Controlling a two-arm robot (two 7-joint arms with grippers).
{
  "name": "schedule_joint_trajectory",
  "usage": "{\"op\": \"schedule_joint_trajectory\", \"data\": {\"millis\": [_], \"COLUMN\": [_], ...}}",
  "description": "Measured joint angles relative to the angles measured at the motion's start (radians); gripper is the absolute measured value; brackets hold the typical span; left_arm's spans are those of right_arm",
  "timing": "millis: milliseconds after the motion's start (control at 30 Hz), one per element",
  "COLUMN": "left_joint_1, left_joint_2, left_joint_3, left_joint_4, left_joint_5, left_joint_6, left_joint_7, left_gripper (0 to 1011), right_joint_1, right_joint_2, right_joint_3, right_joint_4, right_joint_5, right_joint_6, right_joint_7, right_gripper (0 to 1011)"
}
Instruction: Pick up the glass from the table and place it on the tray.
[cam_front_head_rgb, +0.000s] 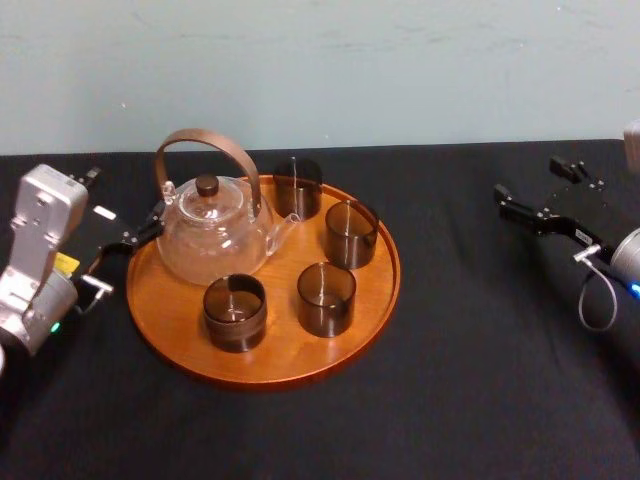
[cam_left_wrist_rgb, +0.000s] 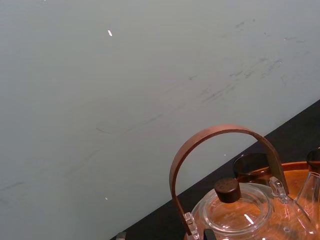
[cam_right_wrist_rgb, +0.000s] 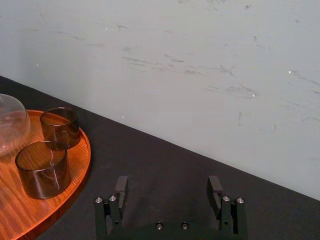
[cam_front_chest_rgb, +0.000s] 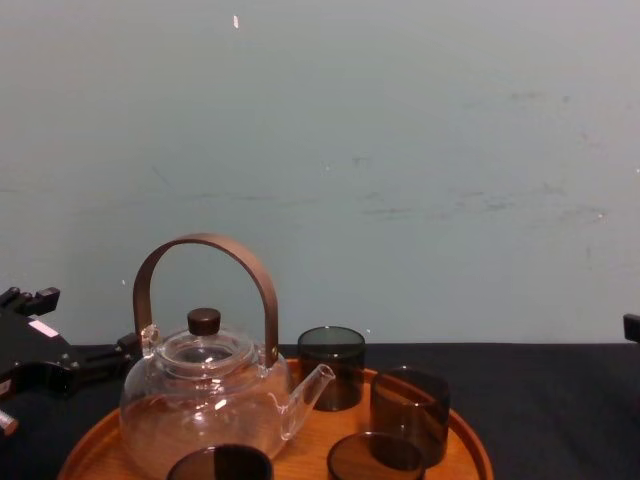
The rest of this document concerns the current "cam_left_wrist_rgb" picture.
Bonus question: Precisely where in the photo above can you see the round brown wooden tray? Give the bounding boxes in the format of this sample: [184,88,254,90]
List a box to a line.
[183,161,320,240]

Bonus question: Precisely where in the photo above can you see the glass lid with dark knob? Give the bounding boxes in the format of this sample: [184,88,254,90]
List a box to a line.
[202,177,274,233]

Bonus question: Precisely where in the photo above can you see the glass teapot with wooden handle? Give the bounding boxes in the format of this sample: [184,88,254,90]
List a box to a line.
[169,123,320,240]

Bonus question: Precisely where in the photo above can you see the amber glass cup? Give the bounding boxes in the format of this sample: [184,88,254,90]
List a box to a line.
[306,147,320,174]
[232,152,273,188]

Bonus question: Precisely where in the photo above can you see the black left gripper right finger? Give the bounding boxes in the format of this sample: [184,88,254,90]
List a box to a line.
[202,229,216,240]

